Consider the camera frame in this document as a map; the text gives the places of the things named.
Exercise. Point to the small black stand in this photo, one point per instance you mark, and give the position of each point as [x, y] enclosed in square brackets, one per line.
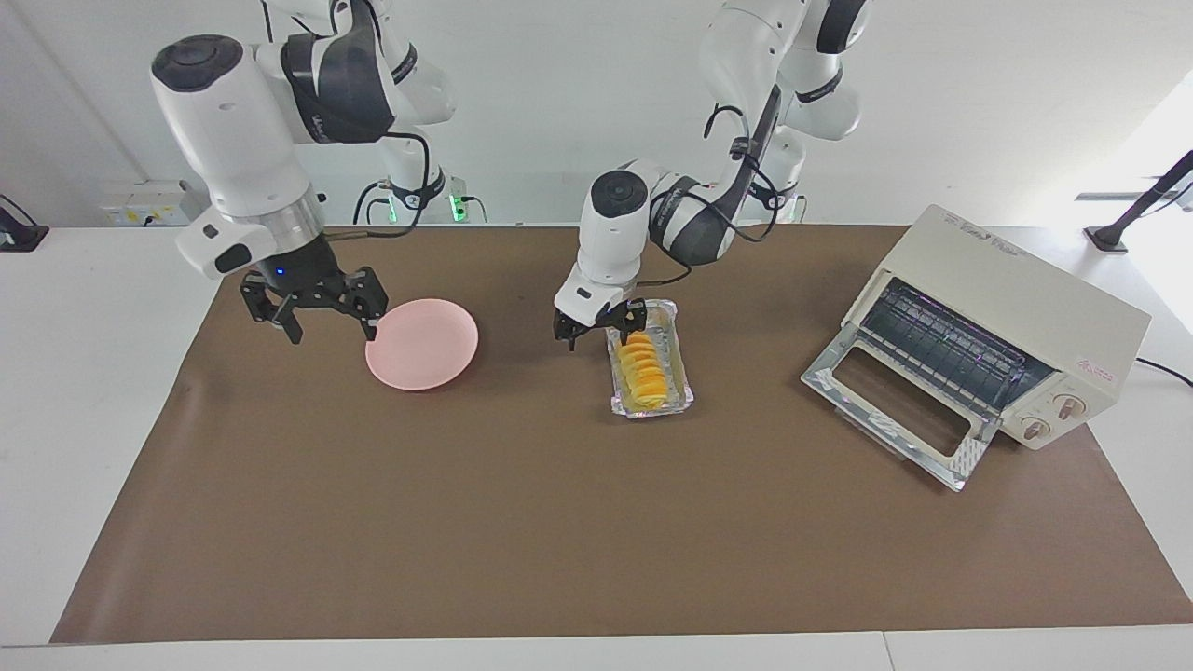
[19, 235]

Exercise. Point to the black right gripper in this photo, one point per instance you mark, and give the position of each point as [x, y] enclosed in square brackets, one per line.
[312, 280]

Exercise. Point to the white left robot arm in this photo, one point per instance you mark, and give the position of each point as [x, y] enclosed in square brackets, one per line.
[615, 233]

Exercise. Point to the glass oven door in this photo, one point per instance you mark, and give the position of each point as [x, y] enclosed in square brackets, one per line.
[839, 373]

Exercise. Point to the long black camera stand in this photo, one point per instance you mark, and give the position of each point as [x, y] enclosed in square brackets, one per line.
[1142, 205]

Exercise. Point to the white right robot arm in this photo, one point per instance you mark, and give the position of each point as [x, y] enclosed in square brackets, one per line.
[242, 140]

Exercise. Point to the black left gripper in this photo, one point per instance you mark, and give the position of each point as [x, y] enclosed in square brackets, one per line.
[596, 326]

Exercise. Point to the pink round plate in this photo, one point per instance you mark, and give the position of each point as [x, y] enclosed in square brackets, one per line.
[419, 349]

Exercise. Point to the aluminium foil tray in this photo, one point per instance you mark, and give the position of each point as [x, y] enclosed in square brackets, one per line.
[680, 382]

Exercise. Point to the white wall socket strip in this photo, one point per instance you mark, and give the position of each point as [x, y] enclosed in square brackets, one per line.
[140, 205]

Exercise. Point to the cream toaster oven body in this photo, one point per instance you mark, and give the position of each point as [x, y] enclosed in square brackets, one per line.
[1025, 289]

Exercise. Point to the yellow sliced bread loaf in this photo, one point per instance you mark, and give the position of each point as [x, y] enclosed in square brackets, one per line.
[646, 377]

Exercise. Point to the cream oven knob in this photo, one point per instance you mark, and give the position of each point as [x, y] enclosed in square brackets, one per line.
[1035, 429]
[1071, 406]

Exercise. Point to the brown table mat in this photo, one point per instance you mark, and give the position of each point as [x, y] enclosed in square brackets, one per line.
[606, 522]

